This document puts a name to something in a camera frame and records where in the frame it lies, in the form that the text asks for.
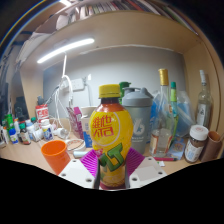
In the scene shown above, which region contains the red pen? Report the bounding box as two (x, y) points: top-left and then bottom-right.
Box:
(153, 156), (179, 162)

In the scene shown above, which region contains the magenta pouch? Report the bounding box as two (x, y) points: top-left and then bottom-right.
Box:
(66, 106), (84, 140)

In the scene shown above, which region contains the grey shaker bottle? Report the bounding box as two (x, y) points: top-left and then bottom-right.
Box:
(121, 87), (155, 156)

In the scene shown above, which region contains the slim bottle with green cap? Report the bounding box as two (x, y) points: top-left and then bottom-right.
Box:
(169, 81), (179, 138)

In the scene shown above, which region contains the flat round red coaster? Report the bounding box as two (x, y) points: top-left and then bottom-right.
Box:
(99, 184), (128, 192)

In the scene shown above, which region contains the orange plastic cup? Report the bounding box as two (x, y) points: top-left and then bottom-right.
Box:
(40, 139), (72, 176)

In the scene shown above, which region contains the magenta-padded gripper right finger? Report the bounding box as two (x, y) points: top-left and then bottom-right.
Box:
(125, 147), (168, 190)

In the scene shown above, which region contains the blue plastic bag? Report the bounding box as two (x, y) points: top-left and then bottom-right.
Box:
(151, 90), (198, 138)

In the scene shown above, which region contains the round white dish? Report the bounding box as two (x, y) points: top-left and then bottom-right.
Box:
(65, 138), (87, 153)

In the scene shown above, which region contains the white bottle with blue label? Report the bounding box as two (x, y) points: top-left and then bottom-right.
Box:
(40, 119), (55, 142)

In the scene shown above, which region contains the yellow drink bottle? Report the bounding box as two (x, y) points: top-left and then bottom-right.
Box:
(88, 83), (135, 191)

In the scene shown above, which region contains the blue and white carton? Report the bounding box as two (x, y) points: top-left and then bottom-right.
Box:
(79, 105), (98, 149)

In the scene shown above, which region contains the white wall power strip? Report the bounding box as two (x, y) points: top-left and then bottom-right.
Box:
(68, 78), (85, 92)

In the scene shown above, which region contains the red and white canister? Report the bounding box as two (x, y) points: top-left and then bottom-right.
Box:
(35, 104), (50, 124)

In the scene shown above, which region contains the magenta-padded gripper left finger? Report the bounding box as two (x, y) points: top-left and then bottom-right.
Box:
(58, 148), (101, 190)

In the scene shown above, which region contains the clear bottle with gold cap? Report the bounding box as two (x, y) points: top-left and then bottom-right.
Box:
(148, 68), (174, 158)

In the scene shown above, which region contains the white cable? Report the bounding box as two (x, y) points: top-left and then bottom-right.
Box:
(49, 54), (75, 132)

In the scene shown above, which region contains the brown jar with white lid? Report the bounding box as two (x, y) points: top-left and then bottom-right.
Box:
(184, 124), (210, 164)

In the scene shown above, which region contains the white power adapter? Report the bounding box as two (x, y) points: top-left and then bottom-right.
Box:
(53, 127), (70, 140)

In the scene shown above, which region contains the under-shelf light bar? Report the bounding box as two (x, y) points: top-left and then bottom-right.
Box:
(36, 37), (96, 65)

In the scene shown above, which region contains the clear glass bottle white cap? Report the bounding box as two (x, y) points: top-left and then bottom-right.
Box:
(195, 69), (213, 129)

